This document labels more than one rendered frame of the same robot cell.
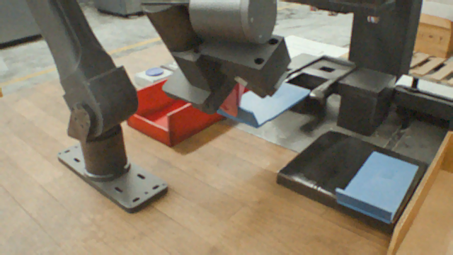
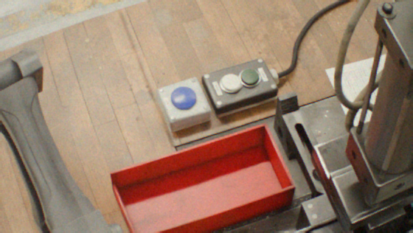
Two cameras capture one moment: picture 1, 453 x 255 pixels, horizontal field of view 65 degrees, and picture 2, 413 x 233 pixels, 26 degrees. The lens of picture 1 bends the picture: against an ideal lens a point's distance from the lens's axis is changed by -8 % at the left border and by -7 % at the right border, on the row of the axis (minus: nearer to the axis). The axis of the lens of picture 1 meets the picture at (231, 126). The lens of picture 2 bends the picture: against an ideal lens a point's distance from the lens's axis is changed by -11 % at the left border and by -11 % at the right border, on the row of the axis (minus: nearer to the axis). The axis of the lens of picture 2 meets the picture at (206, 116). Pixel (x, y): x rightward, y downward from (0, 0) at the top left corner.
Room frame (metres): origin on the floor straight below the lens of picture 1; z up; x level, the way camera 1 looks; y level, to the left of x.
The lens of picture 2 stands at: (0.06, -0.26, 2.21)
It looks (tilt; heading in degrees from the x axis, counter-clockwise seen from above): 58 degrees down; 28
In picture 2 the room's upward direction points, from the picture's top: 2 degrees clockwise
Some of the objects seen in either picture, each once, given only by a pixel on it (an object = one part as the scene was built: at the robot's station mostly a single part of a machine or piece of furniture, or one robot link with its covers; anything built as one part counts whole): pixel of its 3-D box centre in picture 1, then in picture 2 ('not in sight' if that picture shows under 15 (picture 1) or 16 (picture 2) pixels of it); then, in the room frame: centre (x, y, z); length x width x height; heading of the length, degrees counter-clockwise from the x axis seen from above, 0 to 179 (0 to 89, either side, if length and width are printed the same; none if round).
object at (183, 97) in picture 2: (154, 74); (183, 99); (0.78, 0.17, 0.93); 0.04 x 0.04 x 0.02
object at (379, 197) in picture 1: (381, 178); not in sight; (0.39, -0.20, 0.93); 0.15 x 0.07 x 0.03; 143
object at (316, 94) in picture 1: (325, 90); not in sight; (0.58, -0.16, 0.98); 0.07 x 0.02 x 0.01; 141
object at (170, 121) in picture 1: (197, 96); (202, 189); (0.66, 0.06, 0.93); 0.25 x 0.12 x 0.06; 141
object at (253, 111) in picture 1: (264, 94); not in sight; (0.50, -0.05, 1.00); 0.15 x 0.07 x 0.03; 140
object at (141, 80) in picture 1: (155, 85); (183, 108); (0.78, 0.17, 0.90); 0.07 x 0.07 x 0.06; 51
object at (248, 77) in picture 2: not in sight; (249, 79); (0.87, 0.10, 0.93); 0.03 x 0.03 x 0.02
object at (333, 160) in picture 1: (354, 173); not in sight; (0.44, -0.18, 0.91); 0.17 x 0.16 x 0.02; 51
